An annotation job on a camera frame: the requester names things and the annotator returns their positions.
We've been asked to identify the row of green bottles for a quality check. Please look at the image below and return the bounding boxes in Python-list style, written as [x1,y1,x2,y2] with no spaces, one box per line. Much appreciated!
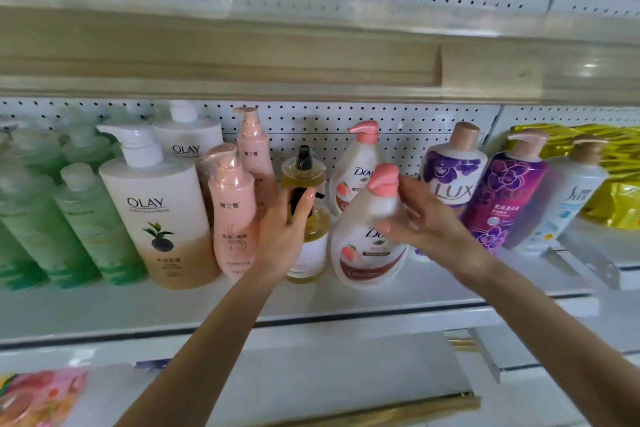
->
[0,106,149,292]

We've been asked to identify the person's left forearm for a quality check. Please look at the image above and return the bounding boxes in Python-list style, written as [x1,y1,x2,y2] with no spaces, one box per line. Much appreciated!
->
[114,267,281,427]

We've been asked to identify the yellow oil bottle black pump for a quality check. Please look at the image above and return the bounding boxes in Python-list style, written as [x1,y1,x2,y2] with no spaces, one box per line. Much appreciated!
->
[281,145,332,285]

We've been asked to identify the person's left hand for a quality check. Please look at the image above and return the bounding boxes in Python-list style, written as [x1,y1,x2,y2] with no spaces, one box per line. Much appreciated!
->
[252,186,318,285]

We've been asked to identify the white low shelf board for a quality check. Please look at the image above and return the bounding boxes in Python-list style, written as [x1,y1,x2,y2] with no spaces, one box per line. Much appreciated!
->
[65,331,482,427]

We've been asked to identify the white pegboard back panel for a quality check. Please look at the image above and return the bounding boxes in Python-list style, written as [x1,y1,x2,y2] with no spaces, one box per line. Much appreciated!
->
[0,98,502,178]

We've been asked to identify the person's right forearm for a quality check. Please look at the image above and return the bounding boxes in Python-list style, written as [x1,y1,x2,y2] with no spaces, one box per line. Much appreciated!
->
[462,257,640,427]

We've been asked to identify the cream shelf board with rail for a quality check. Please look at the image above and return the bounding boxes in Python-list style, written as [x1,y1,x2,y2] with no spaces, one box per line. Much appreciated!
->
[0,0,640,106]

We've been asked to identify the white purple-flower bottle tan cap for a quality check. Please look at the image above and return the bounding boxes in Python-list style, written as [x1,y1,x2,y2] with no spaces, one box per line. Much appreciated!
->
[410,122,489,262]

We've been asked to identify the white shelf board with bottles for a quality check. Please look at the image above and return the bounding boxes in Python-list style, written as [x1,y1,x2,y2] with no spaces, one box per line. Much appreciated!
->
[0,218,640,353]

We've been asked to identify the large white amber pump bottle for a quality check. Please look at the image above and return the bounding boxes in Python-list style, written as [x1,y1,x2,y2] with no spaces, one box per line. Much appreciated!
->
[151,101,225,202]
[96,122,221,291]

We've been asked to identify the person's right hand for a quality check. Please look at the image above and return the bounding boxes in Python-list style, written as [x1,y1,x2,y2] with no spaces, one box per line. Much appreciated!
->
[377,175,497,292]

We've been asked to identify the white bottle pink pump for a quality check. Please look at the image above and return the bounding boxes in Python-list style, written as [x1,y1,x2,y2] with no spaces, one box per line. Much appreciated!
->
[328,120,385,218]
[330,163,412,290]

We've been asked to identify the grey shelf bracket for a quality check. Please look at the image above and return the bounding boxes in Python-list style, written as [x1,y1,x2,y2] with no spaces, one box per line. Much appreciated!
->
[549,236,622,291]

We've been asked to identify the pile of yellow packets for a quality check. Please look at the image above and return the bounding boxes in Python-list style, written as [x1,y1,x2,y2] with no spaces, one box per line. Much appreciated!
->
[510,122,640,231]

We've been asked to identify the purple flower bottle tan cap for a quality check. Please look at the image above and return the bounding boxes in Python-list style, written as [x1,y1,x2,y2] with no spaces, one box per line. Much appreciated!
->
[460,129,551,256]

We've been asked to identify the colourful pink snack packet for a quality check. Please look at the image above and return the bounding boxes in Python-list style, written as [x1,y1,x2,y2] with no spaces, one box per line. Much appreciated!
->
[0,368,90,427]

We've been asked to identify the white blue bottle tan cap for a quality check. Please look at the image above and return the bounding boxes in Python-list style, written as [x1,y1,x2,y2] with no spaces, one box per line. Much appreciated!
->
[510,135,611,257]

